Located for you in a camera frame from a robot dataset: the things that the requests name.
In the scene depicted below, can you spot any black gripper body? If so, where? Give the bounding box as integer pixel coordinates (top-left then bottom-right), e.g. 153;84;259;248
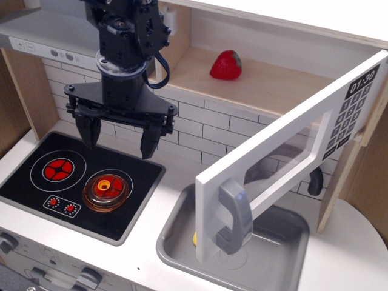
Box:
64;76;178;136

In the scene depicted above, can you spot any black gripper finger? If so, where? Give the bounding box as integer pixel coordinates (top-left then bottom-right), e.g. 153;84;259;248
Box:
141;124;161;159
75;115;101;149

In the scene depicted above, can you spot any white toy microwave door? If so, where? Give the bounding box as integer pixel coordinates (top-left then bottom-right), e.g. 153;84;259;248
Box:
195;50;387;262

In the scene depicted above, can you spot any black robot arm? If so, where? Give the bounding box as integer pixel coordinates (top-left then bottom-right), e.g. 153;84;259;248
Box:
64;1;178;159

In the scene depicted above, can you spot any wooden microwave cabinet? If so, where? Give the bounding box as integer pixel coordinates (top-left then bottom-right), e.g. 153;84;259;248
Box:
147;0;388;234

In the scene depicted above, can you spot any black toy stovetop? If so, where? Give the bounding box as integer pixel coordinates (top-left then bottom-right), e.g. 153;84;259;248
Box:
1;132;165;246

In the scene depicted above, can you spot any orange transparent pot lid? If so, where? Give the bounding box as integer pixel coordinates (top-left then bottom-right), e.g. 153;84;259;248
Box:
82;173;132;213

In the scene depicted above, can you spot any grey toy range hood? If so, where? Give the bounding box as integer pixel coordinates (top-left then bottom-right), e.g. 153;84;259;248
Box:
1;1;99;71

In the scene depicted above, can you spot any red toy strawberry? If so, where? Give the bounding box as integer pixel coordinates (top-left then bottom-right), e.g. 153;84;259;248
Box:
210;50;242;81

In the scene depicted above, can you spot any grey oven knob left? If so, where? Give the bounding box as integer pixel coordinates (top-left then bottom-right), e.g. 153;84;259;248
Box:
0;232;19;254

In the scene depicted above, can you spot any grey oven knob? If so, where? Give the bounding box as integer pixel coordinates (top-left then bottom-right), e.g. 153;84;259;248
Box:
76;267;102;290
0;232;19;254

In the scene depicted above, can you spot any grey oven knob middle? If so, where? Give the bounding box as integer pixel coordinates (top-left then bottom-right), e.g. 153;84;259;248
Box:
76;267;102;290

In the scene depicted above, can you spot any dark grey toy faucet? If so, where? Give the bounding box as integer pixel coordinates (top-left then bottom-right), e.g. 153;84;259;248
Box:
244;144;324;196

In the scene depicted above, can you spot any grey toy sink basin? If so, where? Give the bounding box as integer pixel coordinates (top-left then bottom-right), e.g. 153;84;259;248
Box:
156;184;309;290

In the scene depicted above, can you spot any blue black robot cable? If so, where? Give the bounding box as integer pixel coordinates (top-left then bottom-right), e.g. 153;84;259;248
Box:
142;51;171;89

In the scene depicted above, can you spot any grey microwave door handle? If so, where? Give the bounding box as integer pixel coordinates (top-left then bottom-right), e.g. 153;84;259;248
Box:
216;178;253;255

